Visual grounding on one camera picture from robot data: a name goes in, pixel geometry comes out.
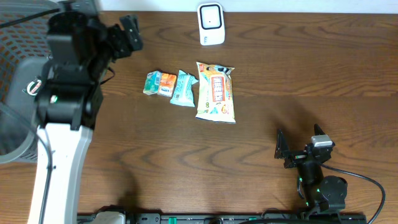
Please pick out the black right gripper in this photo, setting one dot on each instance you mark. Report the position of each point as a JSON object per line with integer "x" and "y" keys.
{"x": 296, "y": 157}

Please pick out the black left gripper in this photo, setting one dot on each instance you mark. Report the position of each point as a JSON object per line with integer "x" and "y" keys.
{"x": 123, "y": 38}

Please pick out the teal Kleenex tissue pack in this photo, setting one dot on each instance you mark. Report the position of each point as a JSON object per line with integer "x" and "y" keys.
{"x": 152, "y": 83}

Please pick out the orange snack pack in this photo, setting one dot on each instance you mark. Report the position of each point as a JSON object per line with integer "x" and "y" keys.
{"x": 167, "y": 84}

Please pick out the green wipes pack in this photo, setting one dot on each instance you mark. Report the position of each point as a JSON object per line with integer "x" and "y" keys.
{"x": 183, "y": 93}

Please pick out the yellow wet wipes pack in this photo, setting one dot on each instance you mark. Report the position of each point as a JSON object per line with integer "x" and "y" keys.
{"x": 215, "y": 100}

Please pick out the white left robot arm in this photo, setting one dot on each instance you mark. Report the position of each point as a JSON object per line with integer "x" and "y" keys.
{"x": 68, "y": 103}

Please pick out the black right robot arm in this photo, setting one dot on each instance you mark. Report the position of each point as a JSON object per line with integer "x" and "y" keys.
{"x": 324, "y": 195}

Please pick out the white barcode scanner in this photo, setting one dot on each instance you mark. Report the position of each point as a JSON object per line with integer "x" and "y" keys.
{"x": 211, "y": 23}

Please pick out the grey plastic mesh basket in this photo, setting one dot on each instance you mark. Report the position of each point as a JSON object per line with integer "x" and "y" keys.
{"x": 24, "y": 51}

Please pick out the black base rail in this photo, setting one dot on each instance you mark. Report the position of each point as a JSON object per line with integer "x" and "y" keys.
{"x": 154, "y": 218}

